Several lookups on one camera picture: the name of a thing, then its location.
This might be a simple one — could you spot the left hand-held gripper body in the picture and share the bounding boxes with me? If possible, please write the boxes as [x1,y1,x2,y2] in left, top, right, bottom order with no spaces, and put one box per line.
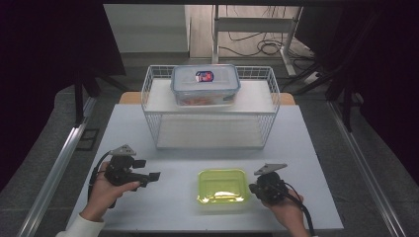
[103,143,150,190]

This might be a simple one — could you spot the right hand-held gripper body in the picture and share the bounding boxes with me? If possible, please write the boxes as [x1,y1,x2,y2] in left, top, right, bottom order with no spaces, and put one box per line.
[252,163,292,204]

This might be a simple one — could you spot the clear container with green lid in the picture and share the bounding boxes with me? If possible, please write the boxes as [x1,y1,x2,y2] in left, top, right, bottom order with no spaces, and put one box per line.
[196,168,251,211]

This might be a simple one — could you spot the white wire shelf rack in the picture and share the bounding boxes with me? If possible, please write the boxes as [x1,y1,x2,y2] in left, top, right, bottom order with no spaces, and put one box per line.
[140,64,282,151]

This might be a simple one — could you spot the clear container with blue-rimmed lid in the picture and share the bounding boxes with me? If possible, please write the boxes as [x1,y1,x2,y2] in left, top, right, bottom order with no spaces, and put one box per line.
[170,63,242,108]

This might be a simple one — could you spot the person's left hand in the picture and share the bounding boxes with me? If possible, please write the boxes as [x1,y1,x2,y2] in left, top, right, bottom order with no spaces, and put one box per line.
[79,161,141,222]

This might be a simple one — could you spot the person's right hand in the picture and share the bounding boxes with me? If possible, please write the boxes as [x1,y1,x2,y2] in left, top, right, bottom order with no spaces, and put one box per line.
[261,189,311,237]

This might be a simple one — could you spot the wooden table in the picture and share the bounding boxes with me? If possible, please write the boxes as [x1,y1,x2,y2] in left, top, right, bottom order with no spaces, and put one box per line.
[118,91,296,107]

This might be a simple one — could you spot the black tripod stand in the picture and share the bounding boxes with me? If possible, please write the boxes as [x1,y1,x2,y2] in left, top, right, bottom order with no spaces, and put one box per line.
[280,48,365,133]

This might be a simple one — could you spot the white power strip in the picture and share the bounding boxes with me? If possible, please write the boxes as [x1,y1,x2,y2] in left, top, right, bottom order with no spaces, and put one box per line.
[303,69,321,86]

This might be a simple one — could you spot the dark curtain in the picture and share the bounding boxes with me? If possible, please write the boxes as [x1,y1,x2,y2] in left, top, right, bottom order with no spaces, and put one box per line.
[0,0,126,194]
[294,0,419,187]

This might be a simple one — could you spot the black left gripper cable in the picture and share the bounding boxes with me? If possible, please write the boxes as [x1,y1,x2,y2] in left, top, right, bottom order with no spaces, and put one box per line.
[86,150,117,209]

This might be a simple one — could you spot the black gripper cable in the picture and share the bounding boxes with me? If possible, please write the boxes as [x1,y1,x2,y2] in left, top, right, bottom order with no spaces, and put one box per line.
[86,150,117,209]
[279,182,317,237]

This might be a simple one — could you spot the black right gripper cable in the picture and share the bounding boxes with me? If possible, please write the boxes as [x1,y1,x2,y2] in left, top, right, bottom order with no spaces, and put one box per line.
[279,182,317,237]

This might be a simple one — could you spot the black floor bracket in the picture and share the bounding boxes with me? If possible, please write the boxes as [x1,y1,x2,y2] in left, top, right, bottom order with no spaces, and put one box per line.
[76,127,101,152]

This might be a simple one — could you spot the metal rail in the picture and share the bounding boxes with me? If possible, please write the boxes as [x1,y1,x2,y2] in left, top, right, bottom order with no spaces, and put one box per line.
[15,96,99,237]
[326,100,405,237]

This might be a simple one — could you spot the black floor cables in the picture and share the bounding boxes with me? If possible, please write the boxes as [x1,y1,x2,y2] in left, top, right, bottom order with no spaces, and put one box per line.
[217,5,314,59]

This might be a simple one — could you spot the white metal desk frame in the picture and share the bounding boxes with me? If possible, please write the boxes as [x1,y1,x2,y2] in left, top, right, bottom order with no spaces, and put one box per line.
[211,4,303,77]

